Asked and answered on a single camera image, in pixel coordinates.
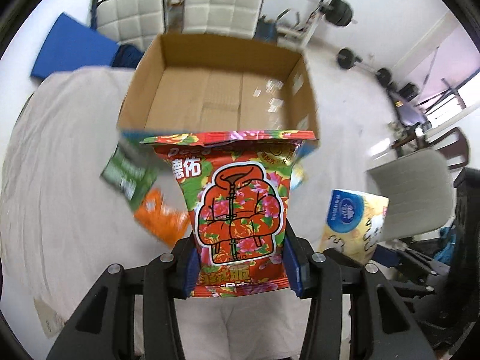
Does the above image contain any orange snack bag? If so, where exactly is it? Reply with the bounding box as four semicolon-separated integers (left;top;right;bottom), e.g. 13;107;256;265
134;188;190;247

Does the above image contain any blue foam mat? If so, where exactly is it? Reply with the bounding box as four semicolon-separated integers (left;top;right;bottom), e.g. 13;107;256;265
30;13;119;80

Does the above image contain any dark wooden chair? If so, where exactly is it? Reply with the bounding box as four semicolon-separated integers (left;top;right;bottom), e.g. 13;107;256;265
429;127;470;172

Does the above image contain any grey table cloth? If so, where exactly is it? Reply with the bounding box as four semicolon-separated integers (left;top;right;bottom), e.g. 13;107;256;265
1;67;384;359

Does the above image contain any floor barbell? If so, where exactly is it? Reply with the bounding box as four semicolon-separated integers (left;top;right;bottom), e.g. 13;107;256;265
336;48;392;88

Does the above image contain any white plastic chair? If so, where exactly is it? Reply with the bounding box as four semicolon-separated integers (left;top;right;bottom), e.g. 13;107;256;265
366;149;455;242

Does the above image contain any green snack bag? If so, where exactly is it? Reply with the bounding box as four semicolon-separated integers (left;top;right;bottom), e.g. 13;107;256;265
100;137;160;212

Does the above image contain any cardboard box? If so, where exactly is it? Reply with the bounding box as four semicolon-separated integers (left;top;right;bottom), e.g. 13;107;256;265
117;33;320;135

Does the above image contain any red floral snack bag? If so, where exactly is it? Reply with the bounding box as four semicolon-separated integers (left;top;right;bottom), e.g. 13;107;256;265
142;130;317;297

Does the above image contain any white squat rack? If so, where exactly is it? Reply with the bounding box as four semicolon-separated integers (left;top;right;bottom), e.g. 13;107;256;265
275;0;332;50

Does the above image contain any yellow tissue pack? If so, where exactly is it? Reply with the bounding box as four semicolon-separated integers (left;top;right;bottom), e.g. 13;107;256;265
319;189;389;265

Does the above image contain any blue plastic bag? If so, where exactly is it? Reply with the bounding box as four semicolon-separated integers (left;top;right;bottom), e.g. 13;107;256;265
433;224;456;266

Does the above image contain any white quilted cushion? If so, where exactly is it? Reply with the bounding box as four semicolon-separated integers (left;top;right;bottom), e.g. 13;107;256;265
182;0;264;39
89;0;167;51

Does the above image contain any right white quilted cushion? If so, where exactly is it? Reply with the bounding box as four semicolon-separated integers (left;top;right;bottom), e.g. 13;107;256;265
182;0;264;39

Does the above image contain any left white quilted cushion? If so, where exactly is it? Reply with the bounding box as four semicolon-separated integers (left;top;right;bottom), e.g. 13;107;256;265
89;0;167;51

